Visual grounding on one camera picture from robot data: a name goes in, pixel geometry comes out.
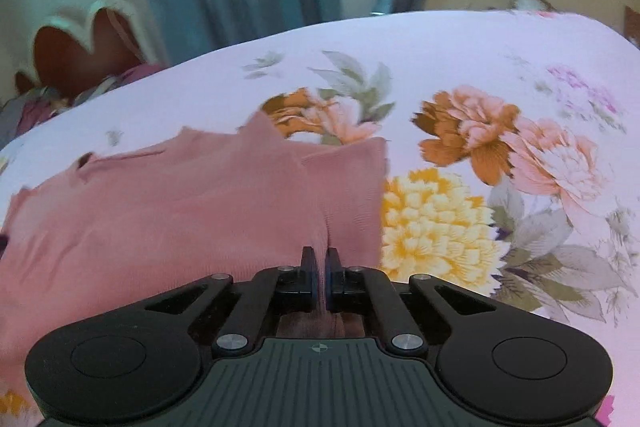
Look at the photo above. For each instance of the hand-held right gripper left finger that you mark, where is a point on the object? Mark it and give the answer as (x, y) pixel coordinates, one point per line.
(309, 264)

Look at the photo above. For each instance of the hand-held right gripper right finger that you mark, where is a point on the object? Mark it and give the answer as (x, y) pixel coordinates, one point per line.
(332, 266)

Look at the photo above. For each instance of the pink long-sleeved sweater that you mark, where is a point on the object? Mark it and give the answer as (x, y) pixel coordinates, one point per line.
(165, 227)

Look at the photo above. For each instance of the pile of clothes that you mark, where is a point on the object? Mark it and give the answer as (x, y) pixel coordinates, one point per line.
(35, 107)

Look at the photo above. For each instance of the bed with floral sheet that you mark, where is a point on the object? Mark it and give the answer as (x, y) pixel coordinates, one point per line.
(500, 57)

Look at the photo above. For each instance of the red heart-shaped headboard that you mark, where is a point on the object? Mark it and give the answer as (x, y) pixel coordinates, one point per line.
(75, 57)

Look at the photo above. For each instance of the orange patterned cushion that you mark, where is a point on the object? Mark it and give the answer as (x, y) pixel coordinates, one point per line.
(634, 29)

